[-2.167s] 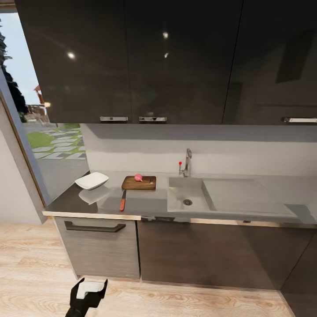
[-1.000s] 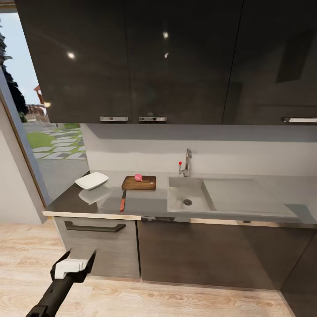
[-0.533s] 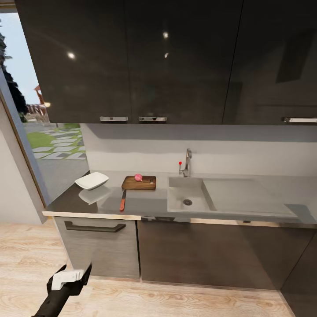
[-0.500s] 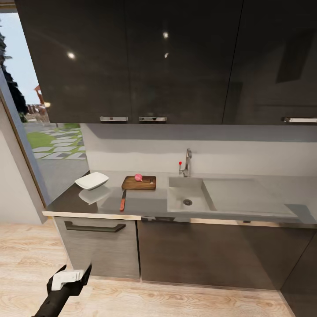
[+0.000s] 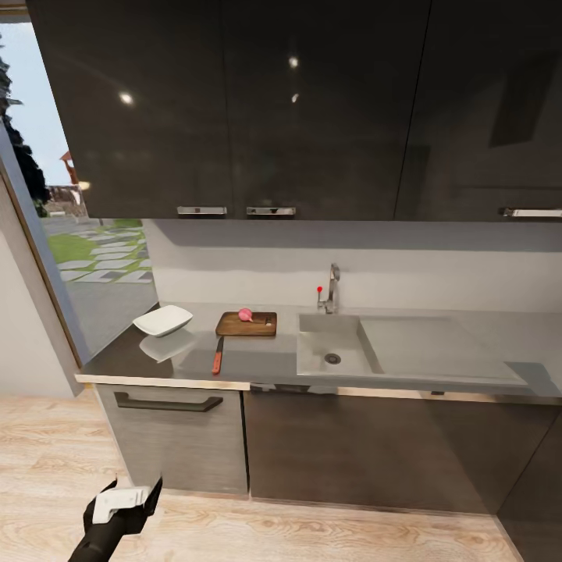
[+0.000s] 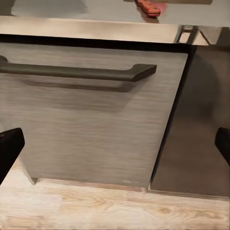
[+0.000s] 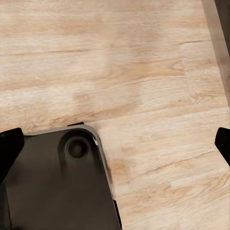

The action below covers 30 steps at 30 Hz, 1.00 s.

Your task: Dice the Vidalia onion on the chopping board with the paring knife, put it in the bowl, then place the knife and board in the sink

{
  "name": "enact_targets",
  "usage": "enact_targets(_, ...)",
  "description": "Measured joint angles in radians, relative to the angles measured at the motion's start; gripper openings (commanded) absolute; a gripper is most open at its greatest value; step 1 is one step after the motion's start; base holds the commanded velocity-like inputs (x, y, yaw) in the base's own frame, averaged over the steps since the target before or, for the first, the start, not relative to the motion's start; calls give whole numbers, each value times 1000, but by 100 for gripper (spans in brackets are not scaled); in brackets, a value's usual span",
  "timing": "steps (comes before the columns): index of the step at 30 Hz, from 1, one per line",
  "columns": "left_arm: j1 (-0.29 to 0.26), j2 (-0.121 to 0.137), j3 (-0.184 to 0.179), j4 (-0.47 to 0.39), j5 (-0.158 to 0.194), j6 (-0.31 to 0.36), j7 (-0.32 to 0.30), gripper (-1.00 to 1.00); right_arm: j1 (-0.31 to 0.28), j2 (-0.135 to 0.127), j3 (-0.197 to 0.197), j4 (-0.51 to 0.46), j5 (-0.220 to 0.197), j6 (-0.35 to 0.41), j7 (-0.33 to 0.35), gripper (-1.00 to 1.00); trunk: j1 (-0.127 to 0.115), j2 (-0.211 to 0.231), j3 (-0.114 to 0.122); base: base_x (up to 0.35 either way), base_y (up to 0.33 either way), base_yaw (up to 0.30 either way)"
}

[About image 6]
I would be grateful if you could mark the parer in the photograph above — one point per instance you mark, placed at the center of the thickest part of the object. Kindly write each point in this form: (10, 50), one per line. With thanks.
(149, 8)

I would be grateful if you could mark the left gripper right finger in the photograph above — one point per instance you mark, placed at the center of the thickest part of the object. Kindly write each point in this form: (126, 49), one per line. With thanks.
(222, 142)

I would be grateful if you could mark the dishwasher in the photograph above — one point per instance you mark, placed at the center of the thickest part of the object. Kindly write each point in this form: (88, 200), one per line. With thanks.
(90, 110)

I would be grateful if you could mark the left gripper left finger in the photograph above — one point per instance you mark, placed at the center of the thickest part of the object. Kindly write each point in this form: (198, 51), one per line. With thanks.
(11, 144)

